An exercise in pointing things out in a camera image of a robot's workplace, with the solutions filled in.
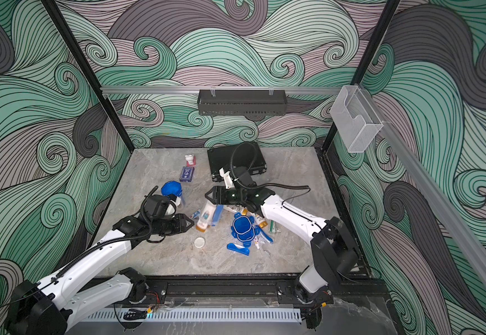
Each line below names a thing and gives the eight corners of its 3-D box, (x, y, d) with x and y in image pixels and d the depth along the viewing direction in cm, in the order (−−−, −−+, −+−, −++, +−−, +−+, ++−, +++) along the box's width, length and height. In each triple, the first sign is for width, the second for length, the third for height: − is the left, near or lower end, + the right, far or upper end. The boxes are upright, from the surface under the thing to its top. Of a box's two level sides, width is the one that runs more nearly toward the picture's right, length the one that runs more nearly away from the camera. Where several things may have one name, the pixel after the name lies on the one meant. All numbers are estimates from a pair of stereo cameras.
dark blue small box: (180, 181, 108) (179, 179, 106) (183, 169, 114) (182, 166, 112) (192, 181, 108) (191, 179, 106) (194, 169, 114) (193, 166, 112)
